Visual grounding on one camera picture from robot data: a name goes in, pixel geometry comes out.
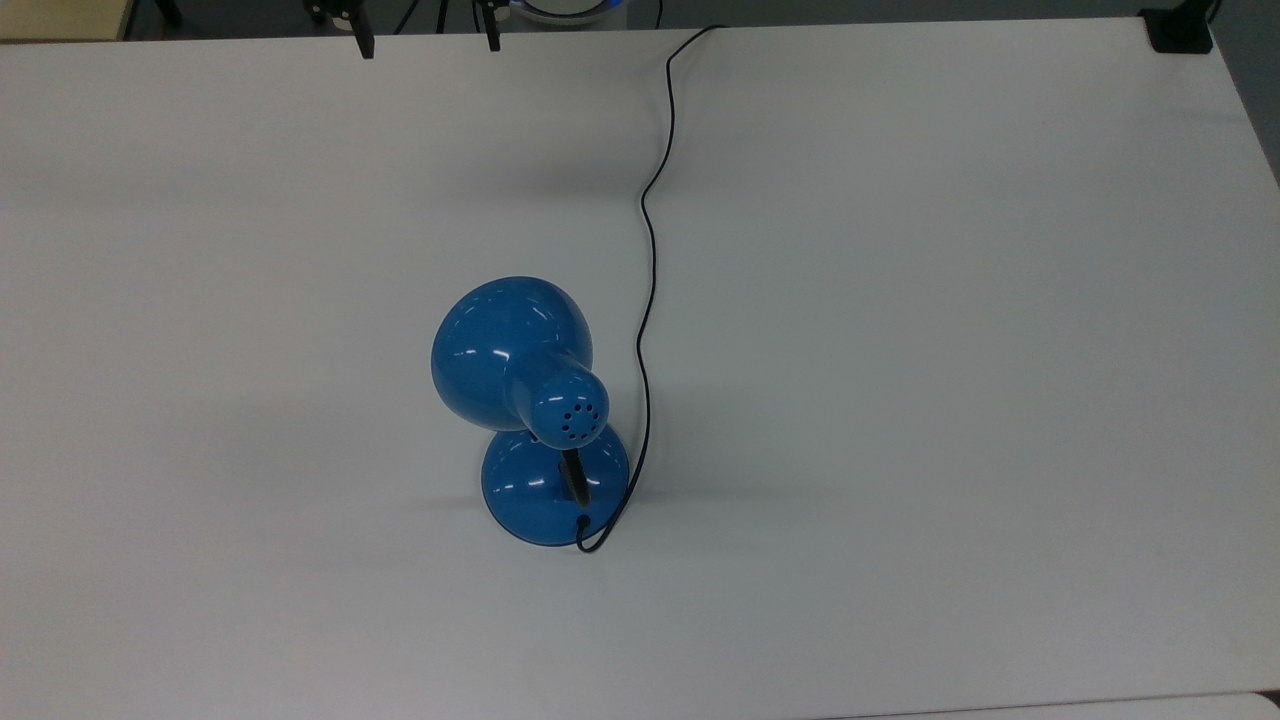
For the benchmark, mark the wooden table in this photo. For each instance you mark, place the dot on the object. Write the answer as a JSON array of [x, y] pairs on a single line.
[[60, 18]]

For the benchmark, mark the black table clamp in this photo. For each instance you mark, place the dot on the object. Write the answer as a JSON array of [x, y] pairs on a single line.
[[1180, 35]]

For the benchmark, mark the blue desk lamp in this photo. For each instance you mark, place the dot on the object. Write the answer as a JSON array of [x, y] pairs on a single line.
[[505, 350]]

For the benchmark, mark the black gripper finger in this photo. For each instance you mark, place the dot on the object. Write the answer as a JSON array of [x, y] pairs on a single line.
[[490, 30], [362, 38]]

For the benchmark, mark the black stand leg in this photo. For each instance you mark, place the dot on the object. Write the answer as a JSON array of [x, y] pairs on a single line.
[[170, 12]]

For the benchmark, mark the adjacent white table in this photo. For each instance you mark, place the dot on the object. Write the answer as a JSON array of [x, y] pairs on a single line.
[[1150, 708]]

